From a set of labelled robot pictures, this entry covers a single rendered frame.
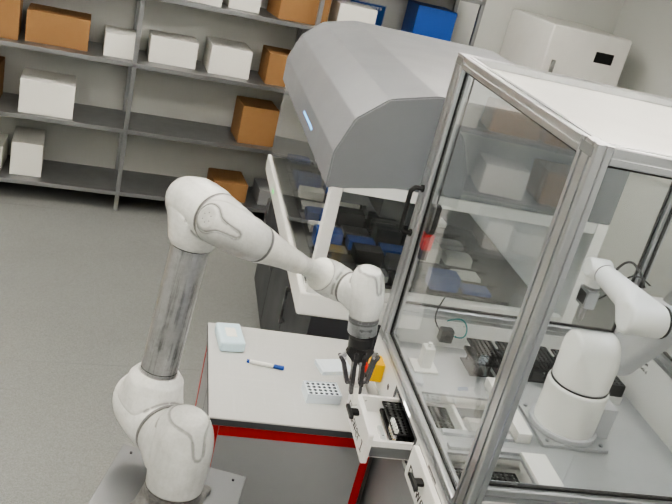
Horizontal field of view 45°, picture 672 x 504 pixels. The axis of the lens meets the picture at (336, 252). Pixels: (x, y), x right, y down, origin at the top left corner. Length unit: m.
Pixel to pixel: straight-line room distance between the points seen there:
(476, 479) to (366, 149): 1.42
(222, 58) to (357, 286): 3.80
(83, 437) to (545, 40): 4.36
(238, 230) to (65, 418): 2.12
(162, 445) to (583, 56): 5.05
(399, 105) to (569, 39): 3.53
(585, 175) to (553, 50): 4.62
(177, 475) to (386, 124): 1.53
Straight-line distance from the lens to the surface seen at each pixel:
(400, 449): 2.53
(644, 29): 7.16
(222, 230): 1.90
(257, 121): 6.05
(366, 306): 2.31
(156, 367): 2.22
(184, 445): 2.11
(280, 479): 2.85
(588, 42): 6.51
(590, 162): 1.78
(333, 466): 2.84
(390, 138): 3.05
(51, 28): 5.86
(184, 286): 2.11
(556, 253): 1.83
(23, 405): 3.94
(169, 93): 6.36
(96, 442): 3.74
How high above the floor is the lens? 2.29
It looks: 22 degrees down
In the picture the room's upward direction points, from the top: 14 degrees clockwise
